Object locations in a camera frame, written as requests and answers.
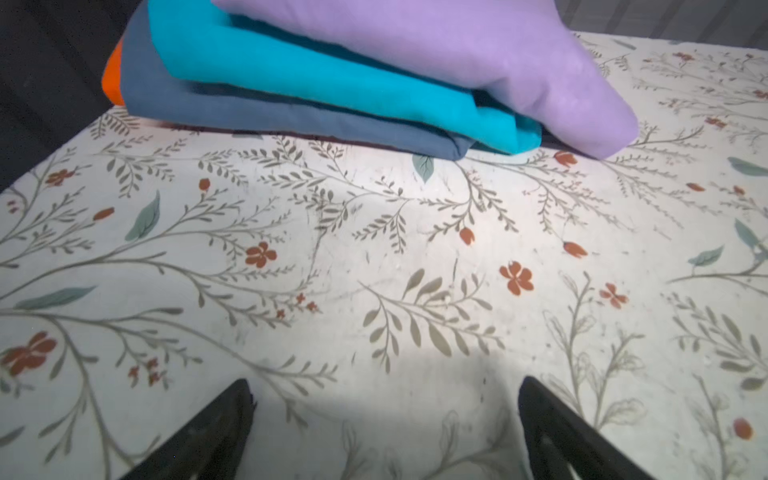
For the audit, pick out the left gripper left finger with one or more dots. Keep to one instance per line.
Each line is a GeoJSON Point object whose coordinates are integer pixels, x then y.
{"type": "Point", "coordinates": [210, 445]}

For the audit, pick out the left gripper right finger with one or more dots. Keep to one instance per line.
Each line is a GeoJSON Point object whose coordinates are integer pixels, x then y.
{"type": "Point", "coordinates": [561, 445]}

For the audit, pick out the purple t-shirt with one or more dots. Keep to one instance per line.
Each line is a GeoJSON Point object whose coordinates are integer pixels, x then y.
{"type": "Point", "coordinates": [518, 52]}

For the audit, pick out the floral table mat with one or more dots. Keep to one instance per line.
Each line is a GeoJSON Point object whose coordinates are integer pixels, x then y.
{"type": "Point", "coordinates": [385, 307]}

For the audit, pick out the folded blue t-shirt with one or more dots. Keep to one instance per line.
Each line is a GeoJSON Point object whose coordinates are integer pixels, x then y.
{"type": "Point", "coordinates": [148, 90]}

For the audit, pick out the folded orange t-shirt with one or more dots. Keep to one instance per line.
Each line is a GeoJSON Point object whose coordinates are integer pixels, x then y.
{"type": "Point", "coordinates": [111, 78]}

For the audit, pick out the folded teal t-shirt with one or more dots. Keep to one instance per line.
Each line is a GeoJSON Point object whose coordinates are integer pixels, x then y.
{"type": "Point", "coordinates": [328, 91]}

